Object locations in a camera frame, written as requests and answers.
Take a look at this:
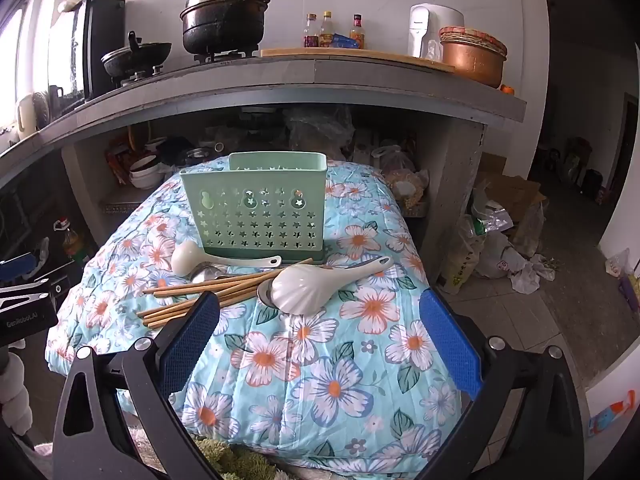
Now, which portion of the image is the white printed sack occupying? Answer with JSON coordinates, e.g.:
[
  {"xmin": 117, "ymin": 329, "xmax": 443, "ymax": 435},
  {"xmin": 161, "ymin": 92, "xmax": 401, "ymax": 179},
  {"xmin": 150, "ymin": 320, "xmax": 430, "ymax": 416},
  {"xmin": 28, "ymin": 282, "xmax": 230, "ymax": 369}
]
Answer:
[{"xmin": 439, "ymin": 214, "xmax": 488, "ymax": 295}]

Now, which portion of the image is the floral blue blanket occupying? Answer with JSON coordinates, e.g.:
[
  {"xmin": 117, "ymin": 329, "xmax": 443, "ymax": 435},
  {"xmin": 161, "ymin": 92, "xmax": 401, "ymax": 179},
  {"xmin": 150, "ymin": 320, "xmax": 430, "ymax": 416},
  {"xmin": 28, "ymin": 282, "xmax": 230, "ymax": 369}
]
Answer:
[{"xmin": 45, "ymin": 157, "xmax": 482, "ymax": 472}]

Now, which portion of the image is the green star-cut utensil holder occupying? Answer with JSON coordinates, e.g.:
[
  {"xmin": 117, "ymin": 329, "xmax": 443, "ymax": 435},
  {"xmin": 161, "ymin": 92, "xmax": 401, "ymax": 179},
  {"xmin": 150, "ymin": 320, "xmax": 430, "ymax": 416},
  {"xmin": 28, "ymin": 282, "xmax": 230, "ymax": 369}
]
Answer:
[{"xmin": 179, "ymin": 151, "xmax": 328, "ymax": 266}]

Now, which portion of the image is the bundle of bamboo chopsticks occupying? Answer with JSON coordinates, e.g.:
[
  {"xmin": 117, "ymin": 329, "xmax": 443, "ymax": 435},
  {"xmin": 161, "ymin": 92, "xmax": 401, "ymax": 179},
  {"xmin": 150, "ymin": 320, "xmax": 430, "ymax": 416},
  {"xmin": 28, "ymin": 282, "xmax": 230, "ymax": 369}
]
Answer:
[{"xmin": 136, "ymin": 257, "xmax": 313, "ymax": 331}]

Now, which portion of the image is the yellow-capped sauce bottle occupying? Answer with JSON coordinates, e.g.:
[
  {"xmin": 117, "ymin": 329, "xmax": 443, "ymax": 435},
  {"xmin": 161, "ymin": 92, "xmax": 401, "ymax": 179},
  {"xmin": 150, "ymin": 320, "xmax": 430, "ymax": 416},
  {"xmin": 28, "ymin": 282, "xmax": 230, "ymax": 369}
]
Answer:
[{"xmin": 319, "ymin": 10, "xmax": 336, "ymax": 49}]

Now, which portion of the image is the woven round tray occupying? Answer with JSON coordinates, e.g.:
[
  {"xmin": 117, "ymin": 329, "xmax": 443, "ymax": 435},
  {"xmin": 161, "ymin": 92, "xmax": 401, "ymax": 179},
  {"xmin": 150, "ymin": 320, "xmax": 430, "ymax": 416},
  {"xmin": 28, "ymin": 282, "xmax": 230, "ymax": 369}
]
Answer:
[{"xmin": 438, "ymin": 25, "xmax": 509, "ymax": 53}]

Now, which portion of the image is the wooden cutting board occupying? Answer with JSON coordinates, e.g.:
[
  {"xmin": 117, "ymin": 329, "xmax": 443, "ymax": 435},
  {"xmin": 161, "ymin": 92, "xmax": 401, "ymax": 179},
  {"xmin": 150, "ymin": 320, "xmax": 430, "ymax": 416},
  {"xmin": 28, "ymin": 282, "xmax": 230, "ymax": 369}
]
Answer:
[{"xmin": 260, "ymin": 47, "xmax": 457, "ymax": 74}]

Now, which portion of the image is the green shaggy rug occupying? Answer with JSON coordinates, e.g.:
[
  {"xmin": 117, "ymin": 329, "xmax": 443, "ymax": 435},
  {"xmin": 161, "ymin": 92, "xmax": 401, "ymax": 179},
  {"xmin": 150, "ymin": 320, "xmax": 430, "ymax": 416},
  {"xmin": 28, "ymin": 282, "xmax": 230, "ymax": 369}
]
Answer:
[{"xmin": 192, "ymin": 435, "xmax": 283, "ymax": 480}]

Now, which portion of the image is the clear plastic bag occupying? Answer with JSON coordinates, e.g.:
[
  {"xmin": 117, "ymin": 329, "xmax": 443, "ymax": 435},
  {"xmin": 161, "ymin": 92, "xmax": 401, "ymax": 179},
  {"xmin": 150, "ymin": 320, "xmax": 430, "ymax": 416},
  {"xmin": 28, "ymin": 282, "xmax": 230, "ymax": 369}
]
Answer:
[{"xmin": 377, "ymin": 144, "xmax": 432, "ymax": 213}]

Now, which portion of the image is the white plastic ladle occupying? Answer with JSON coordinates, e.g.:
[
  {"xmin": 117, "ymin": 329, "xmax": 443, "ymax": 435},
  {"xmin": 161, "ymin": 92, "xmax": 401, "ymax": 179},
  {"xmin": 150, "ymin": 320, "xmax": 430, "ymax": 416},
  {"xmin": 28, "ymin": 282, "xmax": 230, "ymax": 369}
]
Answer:
[{"xmin": 171, "ymin": 240, "xmax": 282, "ymax": 277}]

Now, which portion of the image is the black kitchen appliance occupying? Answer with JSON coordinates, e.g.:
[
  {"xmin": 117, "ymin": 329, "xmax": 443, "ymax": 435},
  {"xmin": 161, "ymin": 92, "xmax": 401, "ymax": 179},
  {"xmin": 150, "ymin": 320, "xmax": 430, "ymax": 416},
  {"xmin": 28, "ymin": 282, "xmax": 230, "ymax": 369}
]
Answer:
[{"xmin": 46, "ymin": 0, "xmax": 127, "ymax": 104}]

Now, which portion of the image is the white scalloped rice paddle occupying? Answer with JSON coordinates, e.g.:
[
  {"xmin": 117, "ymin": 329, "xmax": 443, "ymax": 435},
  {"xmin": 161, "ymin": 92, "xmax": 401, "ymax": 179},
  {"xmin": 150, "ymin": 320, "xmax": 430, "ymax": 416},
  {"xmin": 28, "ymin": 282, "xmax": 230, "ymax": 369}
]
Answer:
[{"xmin": 271, "ymin": 255, "xmax": 392, "ymax": 315}]

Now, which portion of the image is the person's left hand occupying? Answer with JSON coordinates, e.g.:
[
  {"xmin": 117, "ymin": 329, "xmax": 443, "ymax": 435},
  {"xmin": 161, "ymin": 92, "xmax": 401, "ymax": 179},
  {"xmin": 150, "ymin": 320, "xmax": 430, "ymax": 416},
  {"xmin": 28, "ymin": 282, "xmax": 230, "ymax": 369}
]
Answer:
[{"xmin": 0, "ymin": 352, "xmax": 29, "ymax": 437}]

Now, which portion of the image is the stack of white bowls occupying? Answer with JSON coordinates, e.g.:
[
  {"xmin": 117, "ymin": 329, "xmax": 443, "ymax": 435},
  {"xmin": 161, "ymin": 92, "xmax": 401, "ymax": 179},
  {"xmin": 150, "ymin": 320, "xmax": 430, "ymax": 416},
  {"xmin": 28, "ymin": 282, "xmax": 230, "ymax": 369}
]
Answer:
[{"xmin": 128, "ymin": 154, "xmax": 167, "ymax": 191}]

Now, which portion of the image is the cardboard box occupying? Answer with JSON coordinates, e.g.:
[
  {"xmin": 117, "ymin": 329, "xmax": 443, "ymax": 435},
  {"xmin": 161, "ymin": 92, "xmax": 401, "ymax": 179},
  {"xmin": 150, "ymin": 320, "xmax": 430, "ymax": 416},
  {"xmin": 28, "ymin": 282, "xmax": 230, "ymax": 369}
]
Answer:
[{"xmin": 477, "ymin": 152, "xmax": 548, "ymax": 256}]

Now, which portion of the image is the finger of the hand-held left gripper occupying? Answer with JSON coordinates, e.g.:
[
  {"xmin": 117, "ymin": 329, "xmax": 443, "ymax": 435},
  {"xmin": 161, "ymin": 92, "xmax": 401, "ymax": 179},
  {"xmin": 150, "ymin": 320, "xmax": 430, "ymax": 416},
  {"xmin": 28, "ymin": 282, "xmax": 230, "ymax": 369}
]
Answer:
[{"xmin": 0, "ymin": 237, "xmax": 71, "ymax": 312}]

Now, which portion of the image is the black wok with lid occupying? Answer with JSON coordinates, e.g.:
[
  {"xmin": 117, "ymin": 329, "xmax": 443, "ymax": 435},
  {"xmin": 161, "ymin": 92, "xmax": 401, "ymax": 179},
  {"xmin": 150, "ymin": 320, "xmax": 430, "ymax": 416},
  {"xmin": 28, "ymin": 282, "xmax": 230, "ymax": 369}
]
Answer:
[{"xmin": 101, "ymin": 31, "xmax": 172, "ymax": 79}]

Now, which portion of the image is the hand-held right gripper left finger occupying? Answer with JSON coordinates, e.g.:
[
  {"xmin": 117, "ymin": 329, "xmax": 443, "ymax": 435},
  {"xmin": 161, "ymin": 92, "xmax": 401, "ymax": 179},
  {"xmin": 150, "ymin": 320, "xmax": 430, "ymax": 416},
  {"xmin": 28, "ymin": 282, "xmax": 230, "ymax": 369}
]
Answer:
[{"xmin": 52, "ymin": 290, "xmax": 226, "ymax": 480}]

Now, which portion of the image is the gas stove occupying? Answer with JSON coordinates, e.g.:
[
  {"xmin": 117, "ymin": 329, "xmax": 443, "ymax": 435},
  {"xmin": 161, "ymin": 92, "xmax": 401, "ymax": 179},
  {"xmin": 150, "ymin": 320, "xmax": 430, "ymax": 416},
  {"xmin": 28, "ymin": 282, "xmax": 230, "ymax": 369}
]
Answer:
[{"xmin": 115, "ymin": 47, "xmax": 262, "ymax": 88}]

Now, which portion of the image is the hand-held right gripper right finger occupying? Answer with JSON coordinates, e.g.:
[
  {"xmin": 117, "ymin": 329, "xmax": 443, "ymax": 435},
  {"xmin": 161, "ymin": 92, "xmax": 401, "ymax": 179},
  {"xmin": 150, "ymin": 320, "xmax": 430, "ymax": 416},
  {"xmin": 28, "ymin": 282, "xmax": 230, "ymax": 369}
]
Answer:
[{"xmin": 418, "ymin": 290, "xmax": 589, "ymax": 480}]

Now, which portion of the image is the large black lidded pot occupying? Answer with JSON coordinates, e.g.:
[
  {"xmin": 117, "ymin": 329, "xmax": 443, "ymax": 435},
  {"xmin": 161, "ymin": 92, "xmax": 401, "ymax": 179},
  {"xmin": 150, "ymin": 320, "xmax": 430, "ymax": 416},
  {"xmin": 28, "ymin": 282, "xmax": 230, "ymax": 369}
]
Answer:
[{"xmin": 179, "ymin": 0, "xmax": 272, "ymax": 56}]

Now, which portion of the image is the crumpled white plastic bag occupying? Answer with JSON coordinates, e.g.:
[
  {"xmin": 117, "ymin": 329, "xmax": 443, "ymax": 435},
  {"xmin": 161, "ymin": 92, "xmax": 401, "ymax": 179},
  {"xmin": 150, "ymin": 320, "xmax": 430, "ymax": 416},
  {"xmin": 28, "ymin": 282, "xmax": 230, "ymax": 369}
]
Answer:
[{"xmin": 475, "ymin": 230, "xmax": 557, "ymax": 295}]

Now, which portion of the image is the cooking oil bottle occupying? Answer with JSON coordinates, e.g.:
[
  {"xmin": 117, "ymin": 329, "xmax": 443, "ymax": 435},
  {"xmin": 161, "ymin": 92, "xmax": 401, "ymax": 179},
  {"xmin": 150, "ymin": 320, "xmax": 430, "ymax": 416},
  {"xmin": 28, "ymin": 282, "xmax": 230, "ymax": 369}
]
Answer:
[{"xmin": 54, "ymin": 216, "xmax": 92, "ymax": 267}]

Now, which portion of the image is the grey concrete counter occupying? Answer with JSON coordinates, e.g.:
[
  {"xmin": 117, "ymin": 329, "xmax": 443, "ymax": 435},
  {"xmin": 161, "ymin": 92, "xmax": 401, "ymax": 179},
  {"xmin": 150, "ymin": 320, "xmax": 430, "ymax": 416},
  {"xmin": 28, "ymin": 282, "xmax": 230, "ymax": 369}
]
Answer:
[{"xmin": 0, "ymin": 54, "xmax": 529, "ymax": 162}]

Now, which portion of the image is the copper pot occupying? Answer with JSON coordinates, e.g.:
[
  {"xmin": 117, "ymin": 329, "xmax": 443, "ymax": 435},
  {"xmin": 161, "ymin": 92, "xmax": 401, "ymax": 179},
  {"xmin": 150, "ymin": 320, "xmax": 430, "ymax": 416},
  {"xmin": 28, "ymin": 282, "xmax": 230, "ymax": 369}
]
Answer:
[{"xmin": 440, "ymin": 35, "xmax": 509, "ymax": 89}]

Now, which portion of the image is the white jug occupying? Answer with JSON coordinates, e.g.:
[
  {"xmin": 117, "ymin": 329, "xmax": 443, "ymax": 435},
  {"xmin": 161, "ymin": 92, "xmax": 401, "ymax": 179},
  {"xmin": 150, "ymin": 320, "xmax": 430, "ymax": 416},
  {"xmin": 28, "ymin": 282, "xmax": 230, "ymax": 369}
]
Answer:
[{"xmin": 16, "ymin": 94, "xmax": 40, "ymax": 137}]

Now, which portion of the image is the dark sauce bottle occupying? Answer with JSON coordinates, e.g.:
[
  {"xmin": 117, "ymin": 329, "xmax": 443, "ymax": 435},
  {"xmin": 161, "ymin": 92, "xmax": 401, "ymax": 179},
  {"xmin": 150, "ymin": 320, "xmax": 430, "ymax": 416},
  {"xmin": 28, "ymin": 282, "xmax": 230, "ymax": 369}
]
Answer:
[{"xmin": 302, "ymin": 13, "xmax": 321, "ymax": 49}]

